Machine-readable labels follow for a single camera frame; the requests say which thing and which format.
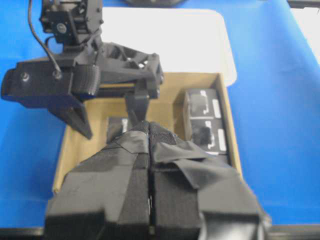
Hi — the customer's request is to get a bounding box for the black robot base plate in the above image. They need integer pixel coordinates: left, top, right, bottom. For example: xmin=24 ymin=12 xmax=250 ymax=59
xmin=124 ymin=0 xmax=184 ymax=8

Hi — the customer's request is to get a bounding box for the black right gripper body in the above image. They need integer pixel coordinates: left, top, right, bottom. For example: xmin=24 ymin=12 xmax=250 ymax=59
xmin=1 ymin=43 xmax=164 ymax=109

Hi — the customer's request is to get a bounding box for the brown cardboard box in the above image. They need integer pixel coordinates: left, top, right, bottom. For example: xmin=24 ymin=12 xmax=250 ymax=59
xmin=52 ymin=72 xmax=242 ymax=193

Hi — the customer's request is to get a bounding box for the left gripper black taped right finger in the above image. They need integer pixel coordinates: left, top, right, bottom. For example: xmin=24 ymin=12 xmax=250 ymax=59
xmin=149 ymin=122 xmax=271 ymax=240

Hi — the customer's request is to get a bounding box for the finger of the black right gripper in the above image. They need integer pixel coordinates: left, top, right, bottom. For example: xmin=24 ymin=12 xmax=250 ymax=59
xmin=124 ymin=93 xmax=150 ymax=123
xmin=46 ymin=98 xmax=93 ymax=140

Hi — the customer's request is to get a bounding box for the black dynamixel box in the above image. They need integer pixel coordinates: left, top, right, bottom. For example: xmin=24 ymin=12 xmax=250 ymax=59
xmin=191 ymin=119 xmax=228 ymax=155
xmin=106 ymin=116 xmax=129 ymax=144
xmin=184 ymin=88 xmax=222 ymax=120

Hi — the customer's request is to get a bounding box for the black metal frame rail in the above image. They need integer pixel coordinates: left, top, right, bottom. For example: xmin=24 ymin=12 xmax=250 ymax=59
xmin=287 ymin=0 xmax=320 ymax=9

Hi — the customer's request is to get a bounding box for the black cable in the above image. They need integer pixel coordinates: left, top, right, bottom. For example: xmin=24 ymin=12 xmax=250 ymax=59
xmin=26 ymin=0 xmax=63 ymax=79

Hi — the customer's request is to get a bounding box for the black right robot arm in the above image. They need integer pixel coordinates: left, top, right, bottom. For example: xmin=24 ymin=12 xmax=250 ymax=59
xmin=0 ymin=0 xmax=272 ymax=240

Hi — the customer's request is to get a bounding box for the black Dynamixel box middle right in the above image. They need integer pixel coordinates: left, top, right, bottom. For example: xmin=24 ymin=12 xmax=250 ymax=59
xmin=191 ymin=119 xmax=228 ymax=155

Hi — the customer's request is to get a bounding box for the black Dynamixel box middle left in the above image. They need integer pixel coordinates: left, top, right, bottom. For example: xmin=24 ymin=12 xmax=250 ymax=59
xmin=106 ymin=116 xmax=129 ymax=144

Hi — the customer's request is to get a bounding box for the black Dynamixel box upper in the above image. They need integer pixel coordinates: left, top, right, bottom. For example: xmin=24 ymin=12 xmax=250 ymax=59
xmin=184 ymin=88 xmax=222 ymax=120

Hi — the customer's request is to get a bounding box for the white plastic tray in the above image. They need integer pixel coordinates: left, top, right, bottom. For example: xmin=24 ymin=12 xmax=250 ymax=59
xmin=101 ymin=7 xmax=237 ymax=87

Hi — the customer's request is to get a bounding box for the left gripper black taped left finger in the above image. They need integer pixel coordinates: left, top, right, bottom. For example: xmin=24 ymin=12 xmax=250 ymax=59
xmin=44 ymin=121 xmax=150 ymax=240

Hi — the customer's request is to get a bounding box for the blue table mat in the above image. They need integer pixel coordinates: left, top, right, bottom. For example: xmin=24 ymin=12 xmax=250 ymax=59
xmin=0 ymin=0 xmax=320 ymax=228

